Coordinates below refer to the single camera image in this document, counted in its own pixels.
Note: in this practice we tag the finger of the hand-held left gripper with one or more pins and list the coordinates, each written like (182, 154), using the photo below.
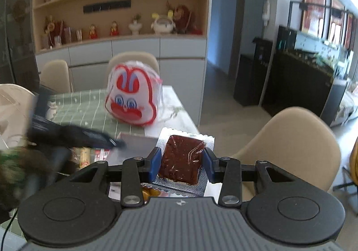
(78, 136)

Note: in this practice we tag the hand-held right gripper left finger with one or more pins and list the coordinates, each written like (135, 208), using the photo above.
(155, 164)

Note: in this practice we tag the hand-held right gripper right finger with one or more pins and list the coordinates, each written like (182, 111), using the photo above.
(208, 167)

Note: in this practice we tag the cream biscuit packet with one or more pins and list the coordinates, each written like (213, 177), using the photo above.
(82, 157)

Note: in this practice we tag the pink cardboard box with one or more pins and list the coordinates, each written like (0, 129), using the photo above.
(134, 150)

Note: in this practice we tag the brown cake clear packet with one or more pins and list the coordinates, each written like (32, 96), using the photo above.
(181, 158)

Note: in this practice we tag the red white striped snack packet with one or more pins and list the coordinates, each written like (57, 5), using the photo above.
(100, 154)

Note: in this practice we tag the green checkered tablecloth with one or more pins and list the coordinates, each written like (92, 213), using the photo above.
(81, 111)

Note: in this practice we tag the white floral tablecloth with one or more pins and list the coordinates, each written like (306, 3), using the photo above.
(179, 111)

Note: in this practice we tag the beige chair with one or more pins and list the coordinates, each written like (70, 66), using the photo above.
(134, 58)
(57, 77)
(291, 150)

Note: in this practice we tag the red white bunny bag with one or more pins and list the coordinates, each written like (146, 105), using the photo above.
(131, 94)

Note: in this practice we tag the wooden shelf cabinet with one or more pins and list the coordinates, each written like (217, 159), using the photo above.
(125, 46)

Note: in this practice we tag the black floor appliance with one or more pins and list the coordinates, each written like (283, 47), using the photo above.
(251, 74)

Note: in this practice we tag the red doll figurine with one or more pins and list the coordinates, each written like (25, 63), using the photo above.
(93, 32)
(114, 29)

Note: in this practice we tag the gold ornament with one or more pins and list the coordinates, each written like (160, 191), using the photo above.
(54, 25)

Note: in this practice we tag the dark glass cabinet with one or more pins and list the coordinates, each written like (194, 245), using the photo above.
(16, 30)

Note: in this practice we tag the white vase with plant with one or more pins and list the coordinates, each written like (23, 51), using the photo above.
(135, 25)

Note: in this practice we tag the fish tank on black stand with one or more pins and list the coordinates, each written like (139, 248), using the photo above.
(304, 80)

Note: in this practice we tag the black socket panel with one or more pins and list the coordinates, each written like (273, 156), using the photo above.
(106, 6)

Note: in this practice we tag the white plush toy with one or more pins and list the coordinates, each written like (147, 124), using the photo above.
(163, 23)

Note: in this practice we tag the brown red plush toy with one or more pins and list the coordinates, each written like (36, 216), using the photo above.
(184, 18)

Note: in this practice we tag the red framed wall picture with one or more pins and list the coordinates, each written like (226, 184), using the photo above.
(313, 4)

